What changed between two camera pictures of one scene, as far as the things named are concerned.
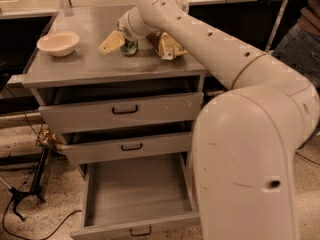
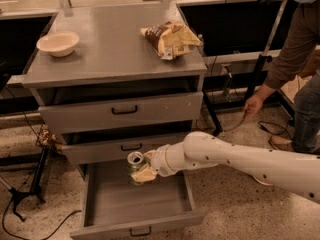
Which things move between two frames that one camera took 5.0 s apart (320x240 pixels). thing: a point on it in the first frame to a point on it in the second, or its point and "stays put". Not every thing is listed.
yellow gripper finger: (112, 42) to (143, 175)
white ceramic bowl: (59, 44) stays put
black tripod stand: (36, 184) stays put
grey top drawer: (93, 115) stays put
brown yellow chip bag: (166, 47) stays put
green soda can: (129, 48) to (135, 160)
